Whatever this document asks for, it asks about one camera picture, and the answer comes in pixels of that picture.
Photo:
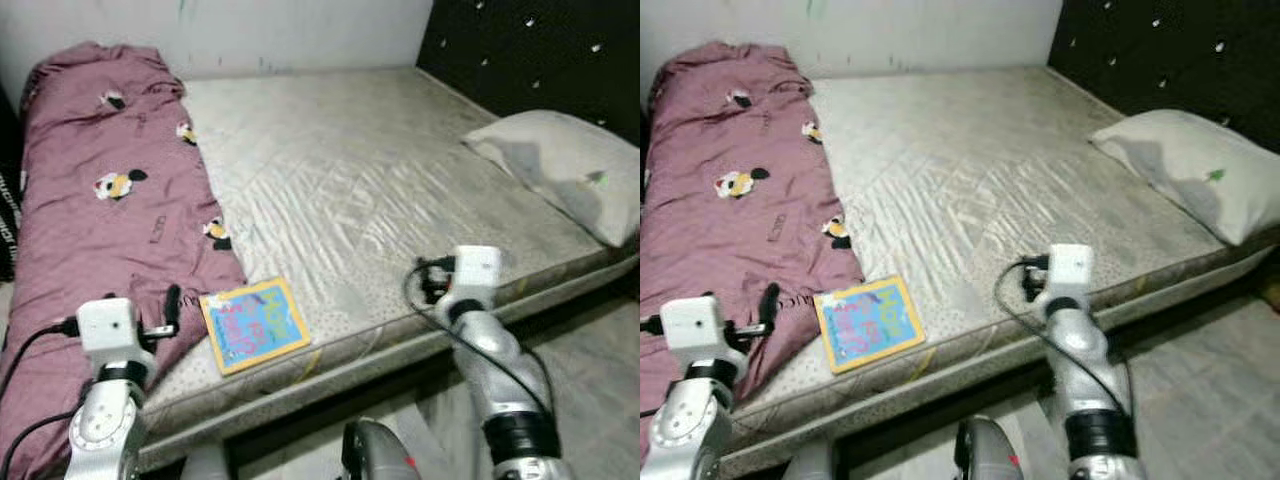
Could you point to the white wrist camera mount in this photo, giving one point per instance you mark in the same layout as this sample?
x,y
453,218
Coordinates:
x,y
695,330
1070,268
110,330
478,270

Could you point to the dark bed frame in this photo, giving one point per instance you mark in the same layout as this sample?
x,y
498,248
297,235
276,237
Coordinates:
x,y
330,408
960,400

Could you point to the black white striped cloth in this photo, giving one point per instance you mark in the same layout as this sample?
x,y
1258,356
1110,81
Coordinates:
x,y
8,200

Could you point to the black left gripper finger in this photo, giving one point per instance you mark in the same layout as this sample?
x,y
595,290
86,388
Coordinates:
x,y
173,310
770,308

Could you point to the silver robot right leg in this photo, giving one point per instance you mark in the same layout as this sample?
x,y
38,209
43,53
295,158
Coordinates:
x,y
990,455
380,455

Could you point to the dark tufted headboard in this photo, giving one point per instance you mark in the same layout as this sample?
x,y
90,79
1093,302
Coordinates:
x,y
530,50
1170,50

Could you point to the silver robot left leg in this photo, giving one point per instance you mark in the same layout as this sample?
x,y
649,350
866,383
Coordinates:
x,y
205,465
810,465

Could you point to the white pillow green tree print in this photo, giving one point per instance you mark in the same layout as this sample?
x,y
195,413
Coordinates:
x,y
560,160
1180,160

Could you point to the yellow blue children's book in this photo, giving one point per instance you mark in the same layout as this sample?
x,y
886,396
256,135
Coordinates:
x,y
255,325
870,325

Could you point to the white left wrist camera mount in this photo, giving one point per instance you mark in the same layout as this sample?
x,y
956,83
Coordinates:
x,y
695,330
110,330

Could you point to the grey quilted leaf-print mattress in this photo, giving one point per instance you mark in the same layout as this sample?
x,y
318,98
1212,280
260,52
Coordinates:
x,y
960,170
350,170

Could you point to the silver robot leg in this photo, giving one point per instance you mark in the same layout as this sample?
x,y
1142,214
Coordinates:
x,y
810,465
205,465
990,455
380,455

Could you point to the mauve panda print blanket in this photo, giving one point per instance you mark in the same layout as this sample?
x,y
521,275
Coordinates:
x,y
90,250
720,240

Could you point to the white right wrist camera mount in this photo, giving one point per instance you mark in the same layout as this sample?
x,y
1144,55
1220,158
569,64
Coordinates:
x,y
478,270
1070,268

